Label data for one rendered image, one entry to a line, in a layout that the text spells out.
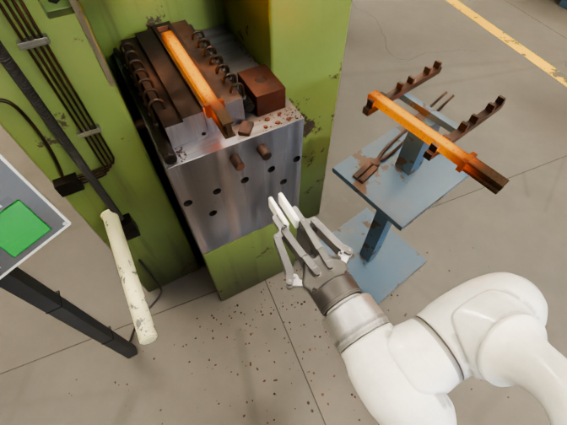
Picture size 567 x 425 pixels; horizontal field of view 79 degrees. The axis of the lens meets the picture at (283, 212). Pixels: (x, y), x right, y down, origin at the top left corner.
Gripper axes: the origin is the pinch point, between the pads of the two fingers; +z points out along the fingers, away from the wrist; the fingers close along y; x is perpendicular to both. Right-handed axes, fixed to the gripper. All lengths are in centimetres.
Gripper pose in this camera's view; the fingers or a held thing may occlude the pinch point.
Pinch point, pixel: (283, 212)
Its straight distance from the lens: 65.1
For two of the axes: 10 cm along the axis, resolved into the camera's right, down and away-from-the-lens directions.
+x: 0.0, -5.6, -8.3
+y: 8.8, -3.9, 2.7
